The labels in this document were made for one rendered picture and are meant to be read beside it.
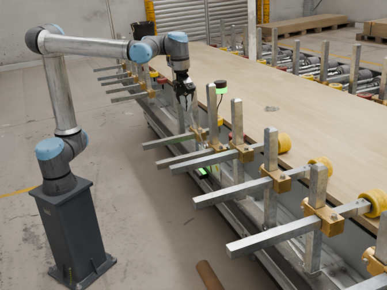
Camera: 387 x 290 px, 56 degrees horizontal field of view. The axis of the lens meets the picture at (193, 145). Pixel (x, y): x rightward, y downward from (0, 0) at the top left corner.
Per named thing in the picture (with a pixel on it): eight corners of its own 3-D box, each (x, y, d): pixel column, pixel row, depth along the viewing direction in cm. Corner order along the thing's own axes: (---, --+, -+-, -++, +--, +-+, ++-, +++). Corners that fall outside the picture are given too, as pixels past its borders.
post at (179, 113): (180, 139, 224) (172, 67, 205) (177, 136, 228) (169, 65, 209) (186, 137, 226) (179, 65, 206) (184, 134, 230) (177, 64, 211)
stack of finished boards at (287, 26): (347, 22, 944) (348, 15, 937) (271, 35, 857) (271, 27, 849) (325, 19, 1007) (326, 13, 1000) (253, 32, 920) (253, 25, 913)
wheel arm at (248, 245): (231, 261, 95) (231, 250, 94) (226, 252, 98) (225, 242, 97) (379, 208, 110) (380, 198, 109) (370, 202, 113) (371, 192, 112)
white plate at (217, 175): (219, 183, 174) (218, 165, 170) (199, 161, 196) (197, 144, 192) (220, 183, 174) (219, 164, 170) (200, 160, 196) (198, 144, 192)
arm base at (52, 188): (56, 199, 192) (51, 183, 188) (35, 190, 202) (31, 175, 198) (84, 183, 205) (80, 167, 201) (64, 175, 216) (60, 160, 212)
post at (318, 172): (308, 294, 120) (318, 168, 100) (302, 286, 123) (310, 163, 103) (318, 290, 121) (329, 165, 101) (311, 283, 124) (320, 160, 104)
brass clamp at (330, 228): (327, 239, 101) (328, 224, 99) (298, 213, 113) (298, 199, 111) (345, 232, 103) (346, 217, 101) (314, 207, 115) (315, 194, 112)
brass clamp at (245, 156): (242, 164, 144) (241, 152, 142) (227, 151, 156) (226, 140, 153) (255, 160, 146) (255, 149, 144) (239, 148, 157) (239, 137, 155)
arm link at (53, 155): (35, 177, 195) (26, 148, 188) (54, 162, 210) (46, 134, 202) (60, 179, 191) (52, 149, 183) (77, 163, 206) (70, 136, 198)
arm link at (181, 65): (192, 59, 169) (173, 63, 166) (193, 69, 171) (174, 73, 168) (185, 56, 177) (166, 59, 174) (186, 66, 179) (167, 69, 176)
